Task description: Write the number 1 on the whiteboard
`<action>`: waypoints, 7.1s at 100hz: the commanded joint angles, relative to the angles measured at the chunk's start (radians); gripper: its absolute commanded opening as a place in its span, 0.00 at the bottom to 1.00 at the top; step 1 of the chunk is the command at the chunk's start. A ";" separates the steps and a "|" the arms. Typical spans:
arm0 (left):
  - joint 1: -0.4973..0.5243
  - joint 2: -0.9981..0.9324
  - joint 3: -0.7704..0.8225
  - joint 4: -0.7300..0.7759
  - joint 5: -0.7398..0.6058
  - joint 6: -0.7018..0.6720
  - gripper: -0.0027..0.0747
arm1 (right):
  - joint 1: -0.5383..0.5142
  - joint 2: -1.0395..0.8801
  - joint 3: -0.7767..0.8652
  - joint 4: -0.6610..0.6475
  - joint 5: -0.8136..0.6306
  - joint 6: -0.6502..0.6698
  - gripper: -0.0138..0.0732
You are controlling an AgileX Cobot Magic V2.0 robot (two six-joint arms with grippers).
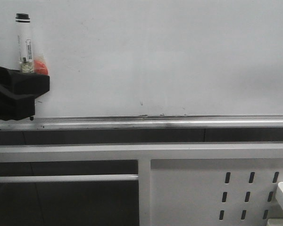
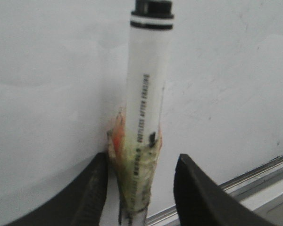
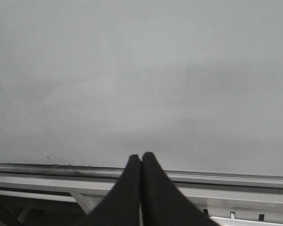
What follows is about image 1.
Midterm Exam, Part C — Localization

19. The white whiteboard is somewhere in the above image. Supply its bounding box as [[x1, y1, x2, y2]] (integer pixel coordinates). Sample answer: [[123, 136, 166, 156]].
[[0, 0, 283, 118]]

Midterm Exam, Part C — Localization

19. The white whiteboard marker pen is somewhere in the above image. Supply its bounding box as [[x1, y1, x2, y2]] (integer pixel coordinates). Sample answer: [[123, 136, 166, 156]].
[[15, 13, 34, 87]]

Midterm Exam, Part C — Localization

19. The aluminium whiteboard tray rail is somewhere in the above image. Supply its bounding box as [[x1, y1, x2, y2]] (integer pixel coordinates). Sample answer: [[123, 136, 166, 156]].
[[0, 115, 283, 131]]

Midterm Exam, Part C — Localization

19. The red round magnet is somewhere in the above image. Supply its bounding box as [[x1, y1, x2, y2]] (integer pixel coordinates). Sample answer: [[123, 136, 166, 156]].
[[33, 55, 49, 75]]

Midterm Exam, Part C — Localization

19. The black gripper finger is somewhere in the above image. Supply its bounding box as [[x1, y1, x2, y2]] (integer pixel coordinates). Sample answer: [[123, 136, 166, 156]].
[[0, 66, 50, 101], [0, 85, 35, 121]]

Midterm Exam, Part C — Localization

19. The white metal stand frame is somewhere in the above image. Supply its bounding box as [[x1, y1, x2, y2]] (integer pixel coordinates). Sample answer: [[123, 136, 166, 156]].
[[0, 143, 283, 226]]

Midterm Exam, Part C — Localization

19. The white perforated metal panel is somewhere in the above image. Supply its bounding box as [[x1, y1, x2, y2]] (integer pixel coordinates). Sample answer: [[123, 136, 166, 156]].
[[150, 159, 283, 226]]

